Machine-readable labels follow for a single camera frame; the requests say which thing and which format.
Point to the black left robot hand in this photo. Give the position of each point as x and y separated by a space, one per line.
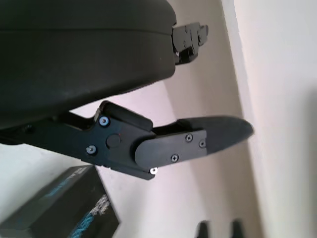
74 62

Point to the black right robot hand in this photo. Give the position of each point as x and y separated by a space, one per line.
204 230

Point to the black RealSense box lid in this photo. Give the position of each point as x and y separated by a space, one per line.
69 203

